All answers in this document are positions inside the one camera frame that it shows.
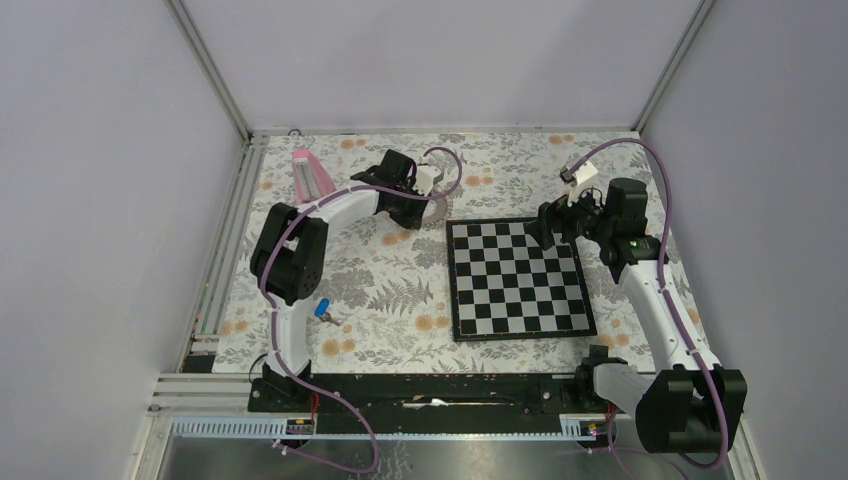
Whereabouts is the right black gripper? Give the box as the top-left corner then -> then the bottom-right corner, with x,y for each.
523,180 -> 615,252

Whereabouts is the blue headed key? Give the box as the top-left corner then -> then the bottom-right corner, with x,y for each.
314,298 -> 340,326

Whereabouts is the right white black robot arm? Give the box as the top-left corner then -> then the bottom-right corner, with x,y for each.
526,178 -> 747,455

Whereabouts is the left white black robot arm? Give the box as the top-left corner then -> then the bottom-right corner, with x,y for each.
250,150 -> 444,411

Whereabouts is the black white chessboard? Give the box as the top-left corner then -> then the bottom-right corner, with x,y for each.
445,218 -> 597,342

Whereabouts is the pink metronome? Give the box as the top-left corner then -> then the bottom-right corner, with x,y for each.
292,149 -> 337,204

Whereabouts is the floral patterned table mat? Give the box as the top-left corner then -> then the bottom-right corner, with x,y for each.
213,132 -> 664,374

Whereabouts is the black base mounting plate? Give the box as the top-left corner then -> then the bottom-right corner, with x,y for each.
247,367 -> 612,433

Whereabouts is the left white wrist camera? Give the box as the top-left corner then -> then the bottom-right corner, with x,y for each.
412,164 -> 444,196

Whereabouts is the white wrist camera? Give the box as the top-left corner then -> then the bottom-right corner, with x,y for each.
412,164 -> 444,196
560,161 -> 598,204

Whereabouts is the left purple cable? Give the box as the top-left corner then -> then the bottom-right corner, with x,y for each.
259,146 -> 464,475

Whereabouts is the purple cable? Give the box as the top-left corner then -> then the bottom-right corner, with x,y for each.
560,137 -> 731,480
259,146 -> 464,475

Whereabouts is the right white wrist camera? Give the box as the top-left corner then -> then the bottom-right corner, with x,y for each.
560,161 -> 598,204

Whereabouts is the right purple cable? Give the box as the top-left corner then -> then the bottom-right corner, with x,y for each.
560,137 -> 731,480

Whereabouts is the grey slotted cable duct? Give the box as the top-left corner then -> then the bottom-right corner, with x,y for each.
171,411 -> 596,441

